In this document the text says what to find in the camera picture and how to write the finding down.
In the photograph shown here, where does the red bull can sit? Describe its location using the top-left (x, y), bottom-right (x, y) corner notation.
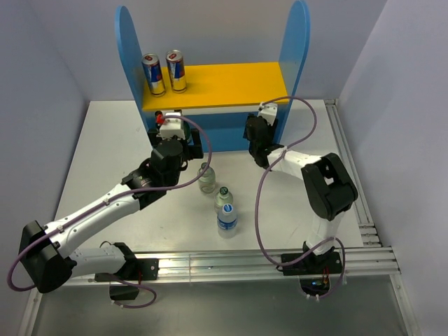
top-left (141, 53), bottom-right (166, 97)
top-left (165, 50), bottom-right (187, 93)

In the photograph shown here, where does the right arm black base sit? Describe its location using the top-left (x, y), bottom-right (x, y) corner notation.
top-left (276, 249), bottom-right (342, 295)

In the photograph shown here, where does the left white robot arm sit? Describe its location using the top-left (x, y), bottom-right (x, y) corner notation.
top-left (15, 127), bottom-right (211, 293)

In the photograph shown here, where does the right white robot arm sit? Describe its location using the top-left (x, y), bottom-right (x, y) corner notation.
top-left (244, 113), bottom-right (358, 273)

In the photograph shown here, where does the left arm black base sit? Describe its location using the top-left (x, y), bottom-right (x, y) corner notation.
top-left (94, 258), bottom-right (159, 309)

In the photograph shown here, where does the blue and yellow shelf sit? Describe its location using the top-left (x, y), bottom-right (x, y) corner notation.
top-left (114, 1), bottom-right (311, 151)

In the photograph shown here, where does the green bottle yellow label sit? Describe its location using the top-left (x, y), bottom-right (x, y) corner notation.
top-left (182, 121), bottom-right (192, 144)

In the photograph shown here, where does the clear glass bottle green cap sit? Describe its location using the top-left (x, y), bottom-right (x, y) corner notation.
top-left (197, 162), bottom-right (216, 194)

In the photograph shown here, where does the plastic water bottle blue cap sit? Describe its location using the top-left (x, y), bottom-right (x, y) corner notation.
top-left (217, 204), bottom-right (238, 239)

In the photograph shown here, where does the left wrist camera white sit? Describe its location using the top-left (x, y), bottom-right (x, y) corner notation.
top-left (155, 110), bottom-right (186, 140)

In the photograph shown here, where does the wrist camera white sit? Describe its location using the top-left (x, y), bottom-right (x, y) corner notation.
top-left (155, 110), bottom-right (186, 140)
top-left (258, 102), bottom-right (278, 126)

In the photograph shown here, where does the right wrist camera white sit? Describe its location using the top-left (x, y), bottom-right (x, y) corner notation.
top-left (258, 102), bottom-right (278, 126)

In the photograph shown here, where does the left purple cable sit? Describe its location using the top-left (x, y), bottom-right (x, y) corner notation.
top-left (6, 113), bottom-right (213, 309)

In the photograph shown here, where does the aluminium rail frame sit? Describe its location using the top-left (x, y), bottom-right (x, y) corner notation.
top-left (17, 99), bottom-right (403, 336)

